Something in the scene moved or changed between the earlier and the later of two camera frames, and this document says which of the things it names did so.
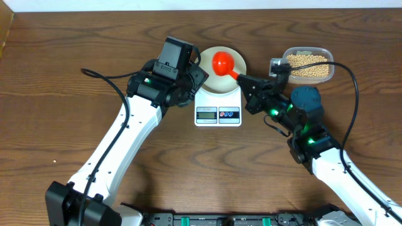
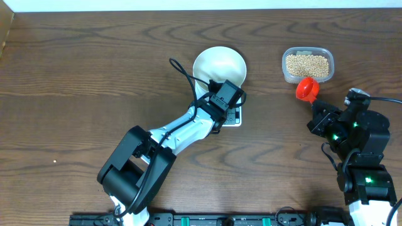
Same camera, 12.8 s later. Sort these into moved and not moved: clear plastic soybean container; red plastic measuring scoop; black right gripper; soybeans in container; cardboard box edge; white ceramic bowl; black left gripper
Moved: black left gripper; red plastic measuring scoop; black right gripper
Not moved: clear plastic soybean container; white ceramic bowl; soybeans in container; cardboard box edge
